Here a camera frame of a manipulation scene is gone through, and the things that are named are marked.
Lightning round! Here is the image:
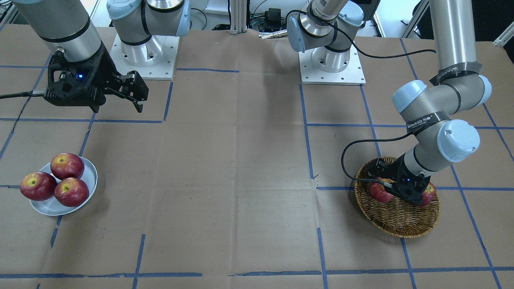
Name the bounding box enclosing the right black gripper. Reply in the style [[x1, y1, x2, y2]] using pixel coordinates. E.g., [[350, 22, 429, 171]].
[[52, 43, 149, 113]]

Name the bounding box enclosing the red yellow striped apple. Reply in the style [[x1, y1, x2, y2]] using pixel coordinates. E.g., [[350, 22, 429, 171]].
[[369, 183, 393, 203]]

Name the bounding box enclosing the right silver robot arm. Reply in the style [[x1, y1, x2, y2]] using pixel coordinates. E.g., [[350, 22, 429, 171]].
[[1, 0, 191, 113]]

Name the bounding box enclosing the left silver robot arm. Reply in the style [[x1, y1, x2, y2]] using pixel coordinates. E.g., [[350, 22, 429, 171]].
[[237, 37, 512, 190]]

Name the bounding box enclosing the red apple on plate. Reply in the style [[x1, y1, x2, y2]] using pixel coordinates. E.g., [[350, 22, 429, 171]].
[[19, 171, 57, 201], [50, 153, 85, 180], [54, 177, 90, 207]]

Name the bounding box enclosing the light blue plate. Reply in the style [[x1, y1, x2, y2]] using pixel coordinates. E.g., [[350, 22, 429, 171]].
[[30, 157, 98, 216]]

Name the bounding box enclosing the woven wicker basket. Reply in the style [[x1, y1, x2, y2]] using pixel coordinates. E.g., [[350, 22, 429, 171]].
[[354, 181, 440, 238]]

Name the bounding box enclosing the dark red apple in basket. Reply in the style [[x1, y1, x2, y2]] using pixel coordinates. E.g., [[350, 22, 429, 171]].
[[420, 182, 437, 206]]

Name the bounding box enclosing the black power adapter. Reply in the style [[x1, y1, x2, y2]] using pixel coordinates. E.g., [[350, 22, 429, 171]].
[[266, 8, 281, 24]]

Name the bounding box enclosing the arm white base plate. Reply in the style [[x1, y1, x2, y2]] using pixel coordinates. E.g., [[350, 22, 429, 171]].
[[110, 35, 180, 81], [298, 45, 367, 85]]

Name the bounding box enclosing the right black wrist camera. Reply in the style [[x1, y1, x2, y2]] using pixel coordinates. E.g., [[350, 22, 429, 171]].
[[43, 57, 106, 113]]

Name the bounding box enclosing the aluminium frame post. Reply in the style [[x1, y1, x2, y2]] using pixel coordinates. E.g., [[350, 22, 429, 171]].
[[228, 0, 249, 35]]

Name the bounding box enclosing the black braided camera cable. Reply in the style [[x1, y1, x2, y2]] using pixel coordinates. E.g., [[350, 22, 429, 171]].
[[285, 10, 436, 186]]

